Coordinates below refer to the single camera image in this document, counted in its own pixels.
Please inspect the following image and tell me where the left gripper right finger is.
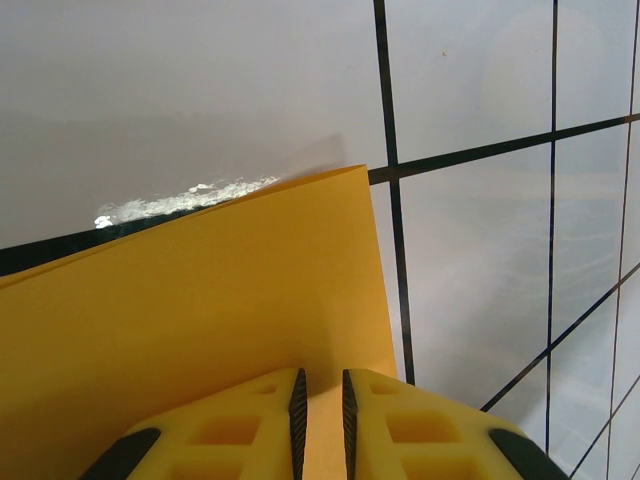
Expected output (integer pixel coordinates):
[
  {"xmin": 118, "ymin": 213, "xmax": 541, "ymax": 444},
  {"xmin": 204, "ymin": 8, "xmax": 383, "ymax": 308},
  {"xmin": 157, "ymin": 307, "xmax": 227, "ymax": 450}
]
[{"xmin": 342, "ymin": 367, "xmax": 571, "ymax": 480}]

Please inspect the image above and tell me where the orange paper sheet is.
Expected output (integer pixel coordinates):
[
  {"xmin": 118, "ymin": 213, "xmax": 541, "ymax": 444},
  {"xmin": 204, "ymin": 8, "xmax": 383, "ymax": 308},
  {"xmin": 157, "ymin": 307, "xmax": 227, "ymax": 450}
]
[{"xmin": 0, "ymin": 163, "xmax": 401, "ymax": 480}]

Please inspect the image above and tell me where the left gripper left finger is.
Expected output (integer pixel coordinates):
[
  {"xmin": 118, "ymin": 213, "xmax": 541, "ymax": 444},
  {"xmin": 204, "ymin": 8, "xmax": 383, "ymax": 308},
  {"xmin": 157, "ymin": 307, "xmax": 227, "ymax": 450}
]
[{"xmin": 79, "ymin": 367, "xmax": 307, "ymax": 480}]

